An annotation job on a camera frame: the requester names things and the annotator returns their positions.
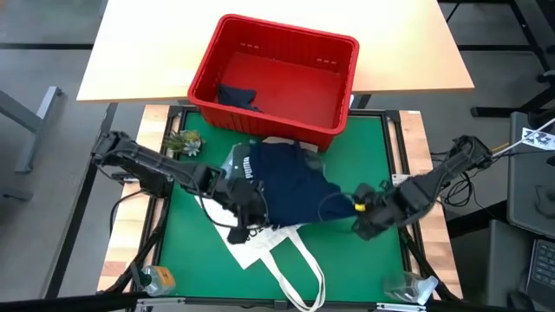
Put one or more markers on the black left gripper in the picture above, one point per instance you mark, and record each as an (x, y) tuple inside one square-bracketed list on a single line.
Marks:
[(245, 203)]

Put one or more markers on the grey side desk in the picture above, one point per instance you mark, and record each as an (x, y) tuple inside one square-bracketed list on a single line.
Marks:
[(531, 186)]

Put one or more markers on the white label strip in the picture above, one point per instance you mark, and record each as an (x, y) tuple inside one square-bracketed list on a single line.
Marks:
[(178, 78)]

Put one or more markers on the light blue denim jeans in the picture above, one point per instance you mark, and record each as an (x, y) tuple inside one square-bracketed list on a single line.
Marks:
[(232, 167)]

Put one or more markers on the plastic bottle with orange label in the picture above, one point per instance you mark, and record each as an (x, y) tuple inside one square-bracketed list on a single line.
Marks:
[(158, 279)]

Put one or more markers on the cream printed tote bag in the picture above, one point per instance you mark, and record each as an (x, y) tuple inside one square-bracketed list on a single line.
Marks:
[(260, 247)]

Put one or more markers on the navy Puma print garment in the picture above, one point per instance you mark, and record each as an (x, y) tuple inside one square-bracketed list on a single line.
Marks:
[(290, 186)]

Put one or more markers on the white bracket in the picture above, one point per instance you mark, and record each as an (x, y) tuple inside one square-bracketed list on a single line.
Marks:
[(428, 288)]

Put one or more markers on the black keyboard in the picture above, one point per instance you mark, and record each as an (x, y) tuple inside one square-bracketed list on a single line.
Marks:
[(543, 264)]

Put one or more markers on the small potted succulent plant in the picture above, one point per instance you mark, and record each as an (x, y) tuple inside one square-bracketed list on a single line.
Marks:
[(184, 142)]

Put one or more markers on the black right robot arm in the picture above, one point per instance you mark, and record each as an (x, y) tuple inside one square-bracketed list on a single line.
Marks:
[(433, 182)]

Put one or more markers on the printed marker paper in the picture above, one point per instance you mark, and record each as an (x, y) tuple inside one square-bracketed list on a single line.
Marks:
[(539, 138)]

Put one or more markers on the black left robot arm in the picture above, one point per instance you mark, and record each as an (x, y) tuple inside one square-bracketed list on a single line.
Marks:
[(152, 164)]

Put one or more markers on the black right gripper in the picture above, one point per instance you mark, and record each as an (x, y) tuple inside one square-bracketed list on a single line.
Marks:
[(377, 208)]

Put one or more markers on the clear plastic bottle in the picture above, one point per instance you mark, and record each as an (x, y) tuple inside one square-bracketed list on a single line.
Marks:
[(401, 286)]

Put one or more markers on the red plastic laundry bin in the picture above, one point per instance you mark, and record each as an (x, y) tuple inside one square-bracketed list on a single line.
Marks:
[(282, 39)]

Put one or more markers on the light wooden desk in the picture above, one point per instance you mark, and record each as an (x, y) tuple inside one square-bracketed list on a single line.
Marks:
[(390, 43)]

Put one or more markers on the black aluminium table frame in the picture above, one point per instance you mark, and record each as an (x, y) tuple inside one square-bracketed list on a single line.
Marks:
[(396, 125)]

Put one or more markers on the grey desk leg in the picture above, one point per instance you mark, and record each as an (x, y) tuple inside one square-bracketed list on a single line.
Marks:
[(37, 125)]

